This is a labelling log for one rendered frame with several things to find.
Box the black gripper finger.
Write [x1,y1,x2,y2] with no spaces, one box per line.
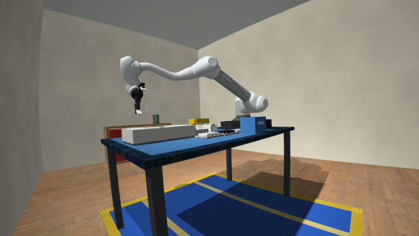
[134,96,142,115]
[135,82,147,95]

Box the blue open-top bin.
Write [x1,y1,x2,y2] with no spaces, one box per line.
[240,116,266,134]

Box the yellow open bin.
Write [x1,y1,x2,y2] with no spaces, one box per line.
[189,118,210,124]

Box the blue bench mat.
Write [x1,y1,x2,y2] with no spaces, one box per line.
[110,132,260,156]

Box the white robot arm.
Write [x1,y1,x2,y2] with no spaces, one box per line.
[120,56,268,121]

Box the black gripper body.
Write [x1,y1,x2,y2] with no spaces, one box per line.
[131,88,143,101]

